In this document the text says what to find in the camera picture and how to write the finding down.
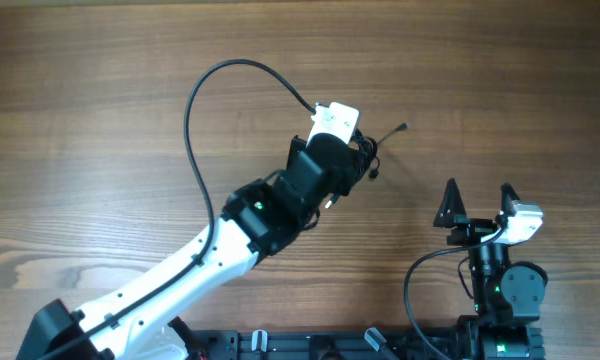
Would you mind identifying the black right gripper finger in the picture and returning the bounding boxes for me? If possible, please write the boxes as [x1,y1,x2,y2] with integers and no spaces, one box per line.
[500,183,519,216]
[433,178,467,228]

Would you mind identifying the black usb cables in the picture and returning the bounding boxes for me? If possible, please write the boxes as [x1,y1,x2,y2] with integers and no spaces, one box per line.
[324,122,410,209]

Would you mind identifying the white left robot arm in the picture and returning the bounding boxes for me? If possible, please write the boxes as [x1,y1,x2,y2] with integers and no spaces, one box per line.
[17,134,362,359]

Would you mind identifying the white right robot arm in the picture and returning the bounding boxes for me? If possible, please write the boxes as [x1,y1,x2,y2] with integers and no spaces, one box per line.
[433,178,548,360]

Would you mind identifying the black right camera cable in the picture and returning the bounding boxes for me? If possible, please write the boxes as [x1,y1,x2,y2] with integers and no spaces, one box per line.
[403,227,506,360]

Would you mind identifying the black camera cable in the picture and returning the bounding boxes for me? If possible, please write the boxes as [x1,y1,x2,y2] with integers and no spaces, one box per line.
[403,227,506,360]
[39,58,317,360]

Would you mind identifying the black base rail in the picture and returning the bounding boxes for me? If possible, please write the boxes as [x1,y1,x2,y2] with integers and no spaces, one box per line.
[179,327,546,360]

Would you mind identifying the black left camera cable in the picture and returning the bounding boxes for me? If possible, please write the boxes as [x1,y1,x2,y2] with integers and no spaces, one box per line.
[39,58,317,360]

